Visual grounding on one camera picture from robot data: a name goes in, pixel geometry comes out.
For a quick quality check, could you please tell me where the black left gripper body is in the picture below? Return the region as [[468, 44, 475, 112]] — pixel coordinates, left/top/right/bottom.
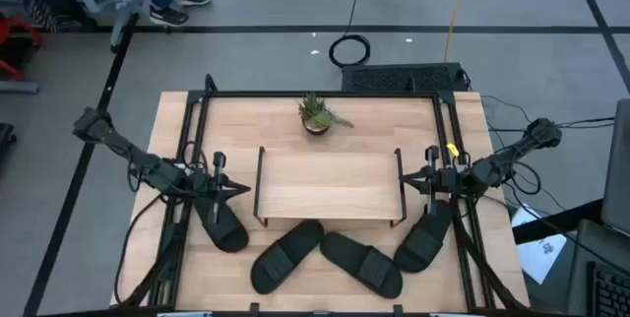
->
[[192, 152, 232, 224]]

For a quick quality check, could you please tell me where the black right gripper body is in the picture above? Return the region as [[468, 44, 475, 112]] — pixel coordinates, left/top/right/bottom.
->
[[421, 145, 474, 215]]

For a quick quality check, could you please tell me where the black slide sandal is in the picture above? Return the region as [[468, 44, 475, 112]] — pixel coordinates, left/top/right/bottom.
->
[[193, 193, 250, 254], [393, 199, 455, 275], [319, 230, 405, 300], [249, 219, 326, 296]]

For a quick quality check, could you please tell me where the black perforated computer case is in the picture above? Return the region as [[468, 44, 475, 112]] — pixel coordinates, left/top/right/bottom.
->
[[341, 62, 470, 94]]

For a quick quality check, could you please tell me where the potted green succulent plant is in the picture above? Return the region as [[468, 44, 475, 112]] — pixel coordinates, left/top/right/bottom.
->
[[297, 92, 355, 137]]

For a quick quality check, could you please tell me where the white paper sheet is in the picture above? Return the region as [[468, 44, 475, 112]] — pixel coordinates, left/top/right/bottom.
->
[[511, 203, 569, 285]]

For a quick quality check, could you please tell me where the dark grey desk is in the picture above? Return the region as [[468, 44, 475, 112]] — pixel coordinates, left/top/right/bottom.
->
[[564, 218, 630, 317]]

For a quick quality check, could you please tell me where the grey monitor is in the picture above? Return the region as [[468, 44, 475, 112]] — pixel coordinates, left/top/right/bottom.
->
[[600, 97, 630, 237]]

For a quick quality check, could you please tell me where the black keyboard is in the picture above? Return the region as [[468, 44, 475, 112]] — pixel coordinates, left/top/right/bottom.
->
[[587, 261, 630, 317]]

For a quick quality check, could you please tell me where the grey metal bar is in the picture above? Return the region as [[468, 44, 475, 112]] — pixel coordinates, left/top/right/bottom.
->
[[0, 80, 40, 95]]

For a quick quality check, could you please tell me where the red metal cart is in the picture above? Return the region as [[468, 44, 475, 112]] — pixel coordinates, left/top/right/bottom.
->
[[0, 15, 43, 82]]

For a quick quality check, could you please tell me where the wooden shelf with black frame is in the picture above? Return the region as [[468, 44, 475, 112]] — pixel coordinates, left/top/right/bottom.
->
[[253, 147, 409, 228]]

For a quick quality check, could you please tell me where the thin black floor cable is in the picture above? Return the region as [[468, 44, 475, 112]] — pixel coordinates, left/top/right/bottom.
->
[[480, 94, 616, 134]]

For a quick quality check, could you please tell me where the black metal table frame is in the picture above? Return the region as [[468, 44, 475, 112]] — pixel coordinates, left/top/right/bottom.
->
[[116, 73, 531, 317]]

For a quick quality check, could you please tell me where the coiled black cable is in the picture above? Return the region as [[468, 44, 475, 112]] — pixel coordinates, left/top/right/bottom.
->
[[327, 0, 372, 69]]

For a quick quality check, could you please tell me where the yellow cable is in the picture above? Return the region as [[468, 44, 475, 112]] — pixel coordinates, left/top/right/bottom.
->
[[442, 0, 478, 63]]

